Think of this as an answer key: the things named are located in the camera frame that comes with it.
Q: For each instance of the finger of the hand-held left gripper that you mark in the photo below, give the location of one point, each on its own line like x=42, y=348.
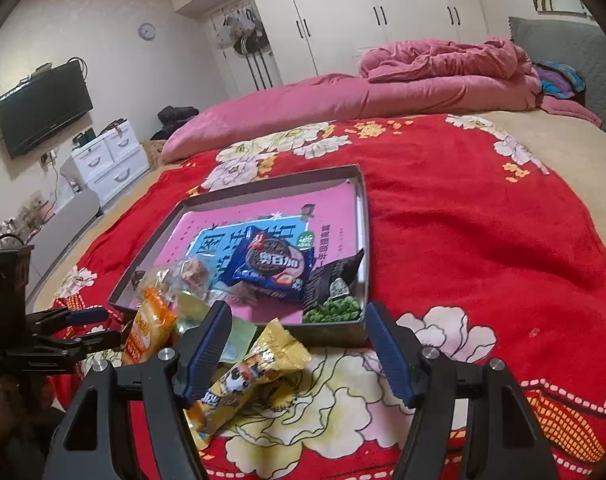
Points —
x=93, y=342
x=85, y=316

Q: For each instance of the white drawer cabinet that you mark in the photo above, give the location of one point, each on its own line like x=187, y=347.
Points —
x=113, y=165

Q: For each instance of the white wardrobe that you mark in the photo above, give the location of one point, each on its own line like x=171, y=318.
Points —
x=408, y=0

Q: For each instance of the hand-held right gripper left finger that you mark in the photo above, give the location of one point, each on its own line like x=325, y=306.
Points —
x=208, y=350

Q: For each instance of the blue cookie packet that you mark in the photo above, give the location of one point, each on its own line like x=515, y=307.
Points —
x=273, y=260

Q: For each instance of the grey quilted headboard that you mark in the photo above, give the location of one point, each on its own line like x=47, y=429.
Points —
x=573, y=40

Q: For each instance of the light green snack packet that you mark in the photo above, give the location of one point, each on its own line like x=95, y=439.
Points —
x=239, y=331

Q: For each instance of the coat rack with clothes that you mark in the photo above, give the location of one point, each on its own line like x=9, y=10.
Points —
x=243, y=30

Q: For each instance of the pink quilt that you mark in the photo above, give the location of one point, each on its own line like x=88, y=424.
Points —
x=308, y=105

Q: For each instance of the round wall clock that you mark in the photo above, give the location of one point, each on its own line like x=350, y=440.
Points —
x=147, y=31

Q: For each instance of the colourful cloth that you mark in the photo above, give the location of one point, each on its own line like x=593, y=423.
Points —
x=558, y=80

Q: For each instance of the gold panda snack packet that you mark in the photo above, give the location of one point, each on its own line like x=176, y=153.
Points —
x=273, y=355

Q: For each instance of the black wall television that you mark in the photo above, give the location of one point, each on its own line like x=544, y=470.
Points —
x=43, y=110

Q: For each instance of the pink and blue book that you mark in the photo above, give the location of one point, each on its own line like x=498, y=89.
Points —
x=223, y=215

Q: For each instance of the grey padded bench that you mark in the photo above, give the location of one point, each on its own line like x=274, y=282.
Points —
x=68, y=220

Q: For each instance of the dark clothes pile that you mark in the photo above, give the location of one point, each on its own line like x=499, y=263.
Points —
x=175, y=115

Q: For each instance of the grey shallow box tray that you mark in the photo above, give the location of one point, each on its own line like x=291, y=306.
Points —
x=328, y=336

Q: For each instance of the black green pea packet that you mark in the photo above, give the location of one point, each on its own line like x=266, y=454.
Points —
x=333, y=305

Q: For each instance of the beige bed sheet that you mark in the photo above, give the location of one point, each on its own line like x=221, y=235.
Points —
x=583, y=160

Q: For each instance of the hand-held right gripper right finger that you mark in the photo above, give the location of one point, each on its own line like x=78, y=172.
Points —
x=390, y=350

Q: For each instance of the crumpled pink blanket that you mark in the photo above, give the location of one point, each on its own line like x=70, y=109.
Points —
x=433, y=57

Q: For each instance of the red floral blanket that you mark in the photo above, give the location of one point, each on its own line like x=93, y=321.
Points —
x=483, y=240

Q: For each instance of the orange yellow snack packet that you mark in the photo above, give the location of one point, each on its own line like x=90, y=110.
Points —
x=148, y=325

